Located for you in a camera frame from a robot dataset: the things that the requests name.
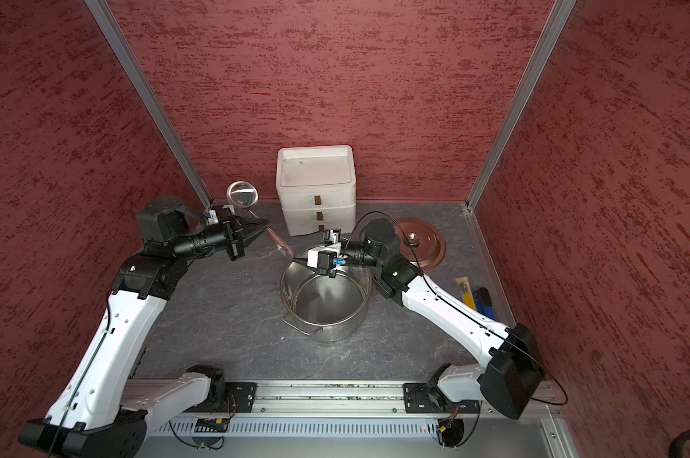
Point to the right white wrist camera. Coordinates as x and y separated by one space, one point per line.
322 260

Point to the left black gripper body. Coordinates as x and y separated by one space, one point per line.
233 239

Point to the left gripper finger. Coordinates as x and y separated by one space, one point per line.
250 234
253 225

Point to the aluminium corner post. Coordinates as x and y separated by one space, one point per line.
540 56
111 30

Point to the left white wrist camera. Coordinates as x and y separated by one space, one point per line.
217 213

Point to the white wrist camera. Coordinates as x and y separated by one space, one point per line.
322 260
217 213

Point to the right aluminium corner post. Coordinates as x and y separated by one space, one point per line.
540 56

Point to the white perforated cable duct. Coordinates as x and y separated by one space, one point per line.
379 428

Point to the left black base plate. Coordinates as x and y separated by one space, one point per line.
241 396

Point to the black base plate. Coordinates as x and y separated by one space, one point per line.
241 396
421 398

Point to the metal ladle spoon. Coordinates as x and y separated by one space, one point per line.
243 195

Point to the white three-drawer storage box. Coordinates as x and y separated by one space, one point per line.
316 188

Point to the stainless steel pot lid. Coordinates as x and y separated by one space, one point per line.
421 242

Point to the left aluminium corner post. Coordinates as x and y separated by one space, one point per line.
111 30

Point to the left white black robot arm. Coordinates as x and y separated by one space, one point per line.
89 419

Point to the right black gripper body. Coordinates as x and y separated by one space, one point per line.
337 235

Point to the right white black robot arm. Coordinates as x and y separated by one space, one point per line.
508 367

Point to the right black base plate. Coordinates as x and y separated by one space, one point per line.
421 398

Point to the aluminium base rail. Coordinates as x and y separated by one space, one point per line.
336 399

